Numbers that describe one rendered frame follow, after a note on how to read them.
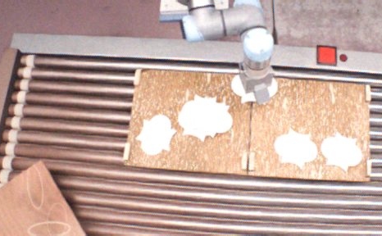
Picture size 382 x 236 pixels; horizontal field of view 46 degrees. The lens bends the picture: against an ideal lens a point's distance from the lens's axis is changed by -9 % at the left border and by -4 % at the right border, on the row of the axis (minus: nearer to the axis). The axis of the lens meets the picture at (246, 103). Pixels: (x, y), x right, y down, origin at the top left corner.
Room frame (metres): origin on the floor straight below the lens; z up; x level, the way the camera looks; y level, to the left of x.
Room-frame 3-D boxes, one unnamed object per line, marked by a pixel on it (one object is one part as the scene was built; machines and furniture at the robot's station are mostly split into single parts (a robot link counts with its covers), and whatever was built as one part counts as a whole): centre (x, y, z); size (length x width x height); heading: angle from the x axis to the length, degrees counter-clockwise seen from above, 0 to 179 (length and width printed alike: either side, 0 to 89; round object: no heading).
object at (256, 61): (0.57, -0.02, 1.33); 0.09 x 0.08 x 0.11; 15
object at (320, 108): (0.49, -0.23, 0.93); 0.41 x 0.35 x 0.02; 90
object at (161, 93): (0.49, 0.19, 0.93); 0.41 x 0.35 x 0.02; 90
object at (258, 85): (0.55, -0.03, 1.17); 0.12 x 0.09 x 0.16; 23
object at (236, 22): (0.66, 0.02, 1.33); 0.11 x 0.11 x 0.08; 15
